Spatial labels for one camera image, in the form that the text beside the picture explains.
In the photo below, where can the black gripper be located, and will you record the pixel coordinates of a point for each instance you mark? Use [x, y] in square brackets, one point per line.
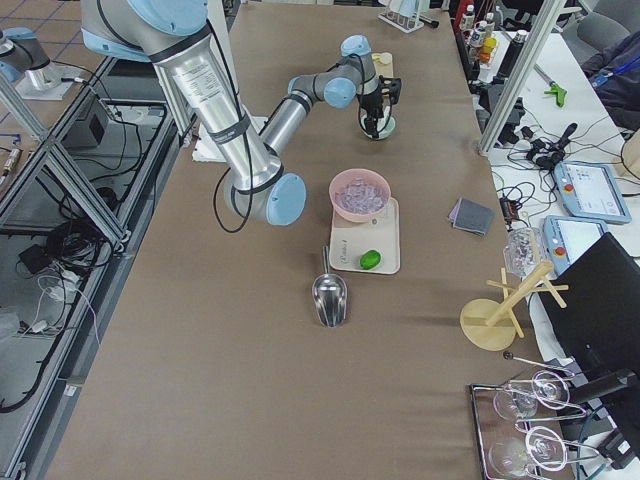
[370, 103]

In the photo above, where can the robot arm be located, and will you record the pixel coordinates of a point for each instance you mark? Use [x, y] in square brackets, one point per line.
[177, 38]

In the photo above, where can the mint green bowl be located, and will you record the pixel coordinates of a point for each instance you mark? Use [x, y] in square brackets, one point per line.
[383, 127]

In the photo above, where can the pink bowl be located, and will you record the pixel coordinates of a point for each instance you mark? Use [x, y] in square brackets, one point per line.
[345, 177]

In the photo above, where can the pile of clear ice cubes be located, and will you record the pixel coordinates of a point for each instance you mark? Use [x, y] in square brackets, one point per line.
[361, 197]

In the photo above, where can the metal ice scoop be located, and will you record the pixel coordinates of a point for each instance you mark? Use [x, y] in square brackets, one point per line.
[330, 294]

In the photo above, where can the cream rectangular tray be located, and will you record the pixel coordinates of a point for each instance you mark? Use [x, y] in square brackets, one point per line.
[350, 241]

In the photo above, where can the grey folded cloth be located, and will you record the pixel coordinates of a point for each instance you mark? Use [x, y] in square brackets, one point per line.
[471, 217]

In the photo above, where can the green lime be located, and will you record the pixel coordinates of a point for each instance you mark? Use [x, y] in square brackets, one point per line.
[370, 259]

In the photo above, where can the clear plastic container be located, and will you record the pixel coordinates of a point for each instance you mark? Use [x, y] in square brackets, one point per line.
[524, 251]

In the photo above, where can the teach pendant tablet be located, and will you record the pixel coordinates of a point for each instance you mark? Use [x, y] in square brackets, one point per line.
[568, 238]
[589, 190]

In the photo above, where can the wooden cup stand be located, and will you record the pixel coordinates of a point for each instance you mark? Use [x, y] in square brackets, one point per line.
[493, 325]

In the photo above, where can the black monitor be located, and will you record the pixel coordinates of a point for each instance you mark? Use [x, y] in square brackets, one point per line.
[599, 326]

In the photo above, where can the wine glass rack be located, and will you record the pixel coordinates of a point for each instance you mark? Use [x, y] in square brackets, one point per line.
[517, 424]

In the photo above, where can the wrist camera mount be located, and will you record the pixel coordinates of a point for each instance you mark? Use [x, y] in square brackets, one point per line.
[391, 88]

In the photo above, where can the right side aluminium post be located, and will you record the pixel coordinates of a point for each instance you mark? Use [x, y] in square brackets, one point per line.
[541, 29]

